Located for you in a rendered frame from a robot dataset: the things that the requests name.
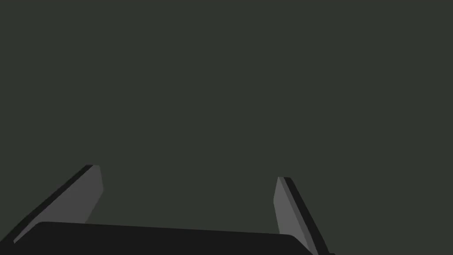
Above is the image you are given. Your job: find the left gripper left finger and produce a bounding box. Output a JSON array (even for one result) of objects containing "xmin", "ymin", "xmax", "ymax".
[{"xmin": 1, "ymin": 164, "xmax": 104, "ymax": 245}]

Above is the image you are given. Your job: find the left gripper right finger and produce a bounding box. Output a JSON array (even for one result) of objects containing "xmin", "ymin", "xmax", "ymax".
[{"xmin": 273, "ymin": 176, "xmax": 330, "ymax": 255}]

